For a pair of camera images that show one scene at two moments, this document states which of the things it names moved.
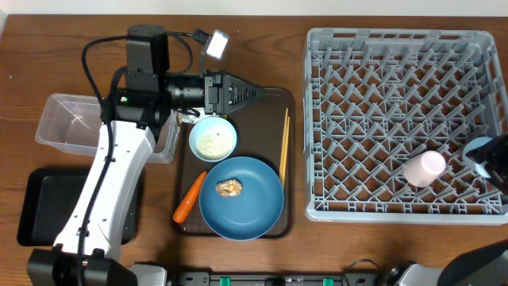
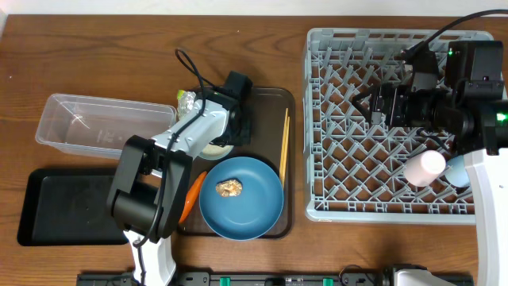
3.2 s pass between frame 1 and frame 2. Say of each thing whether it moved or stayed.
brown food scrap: stayed
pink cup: stayed
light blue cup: moved
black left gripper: moved
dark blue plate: stayed
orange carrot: stayed
